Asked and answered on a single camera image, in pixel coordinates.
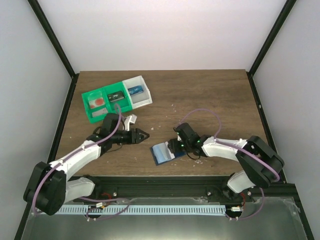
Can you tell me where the blue card holder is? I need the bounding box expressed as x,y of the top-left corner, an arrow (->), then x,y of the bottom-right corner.
150,141 -> 186,166

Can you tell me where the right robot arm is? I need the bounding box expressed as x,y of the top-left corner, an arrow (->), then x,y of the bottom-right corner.
165,134 -> 285,201

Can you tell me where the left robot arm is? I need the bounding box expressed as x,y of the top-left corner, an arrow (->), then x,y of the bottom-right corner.
23,113 -> 150,216

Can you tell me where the black card stack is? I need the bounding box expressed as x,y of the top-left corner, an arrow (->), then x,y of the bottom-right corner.
107,90 -> 125,103

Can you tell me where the blue card stack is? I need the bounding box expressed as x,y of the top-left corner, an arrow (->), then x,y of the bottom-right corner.
127,85 -> 144,96

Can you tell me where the red white card stack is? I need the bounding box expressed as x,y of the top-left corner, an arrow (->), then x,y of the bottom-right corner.
88,97 -> 105,109

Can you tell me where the white bin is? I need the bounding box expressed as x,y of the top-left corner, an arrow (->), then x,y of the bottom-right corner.
122,75 -> 153,110

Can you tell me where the middle green bin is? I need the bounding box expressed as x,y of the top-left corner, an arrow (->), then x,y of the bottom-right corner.
102,81 -> 133,113

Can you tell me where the green bin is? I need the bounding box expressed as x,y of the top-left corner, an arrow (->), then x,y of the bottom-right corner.
102,81 -> 133,113
81,87 -> 111,124

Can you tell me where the left green bin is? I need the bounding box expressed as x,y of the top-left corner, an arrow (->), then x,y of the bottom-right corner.
81,87 -> 111,124

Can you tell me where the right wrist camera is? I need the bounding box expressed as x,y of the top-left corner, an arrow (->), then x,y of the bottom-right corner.
174,122 -> 200,144

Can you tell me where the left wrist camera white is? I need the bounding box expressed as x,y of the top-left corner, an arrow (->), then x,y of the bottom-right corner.
123,114 -> 137,131

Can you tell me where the black aluminium frame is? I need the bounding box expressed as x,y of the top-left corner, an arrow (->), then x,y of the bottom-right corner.
28,0 -> 314,240

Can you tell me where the light blue cable duct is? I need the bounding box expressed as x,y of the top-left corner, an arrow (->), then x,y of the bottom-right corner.
57,205 -> 226,216

